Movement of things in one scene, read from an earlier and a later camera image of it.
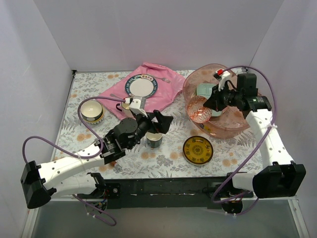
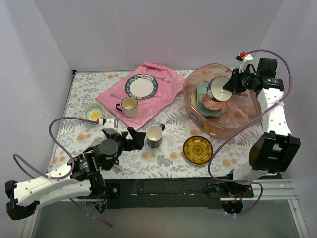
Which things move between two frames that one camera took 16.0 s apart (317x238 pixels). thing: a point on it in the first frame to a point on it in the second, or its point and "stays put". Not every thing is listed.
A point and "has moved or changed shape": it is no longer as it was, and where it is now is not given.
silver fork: [164, 79] stays put
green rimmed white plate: [140, 86] stays put
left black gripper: [153, 123] to [126, 140]
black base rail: [204, 192] stays put
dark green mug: [154, 140] stays put
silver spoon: [113, 95] stays put
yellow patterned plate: [197, 150] stays put
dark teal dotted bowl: [91, 111] has moved or changed shape
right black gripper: [217, 99] to [236, 81]
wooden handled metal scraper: [116, 167] stays put
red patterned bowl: [196, 111] has moved or changed shape
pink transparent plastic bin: [232, 121] stays put
